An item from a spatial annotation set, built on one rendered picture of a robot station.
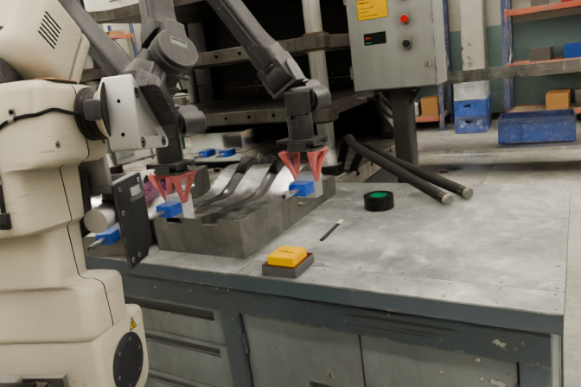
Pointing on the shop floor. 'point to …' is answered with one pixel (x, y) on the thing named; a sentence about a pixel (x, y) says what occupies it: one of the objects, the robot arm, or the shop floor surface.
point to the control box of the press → (397, 41)
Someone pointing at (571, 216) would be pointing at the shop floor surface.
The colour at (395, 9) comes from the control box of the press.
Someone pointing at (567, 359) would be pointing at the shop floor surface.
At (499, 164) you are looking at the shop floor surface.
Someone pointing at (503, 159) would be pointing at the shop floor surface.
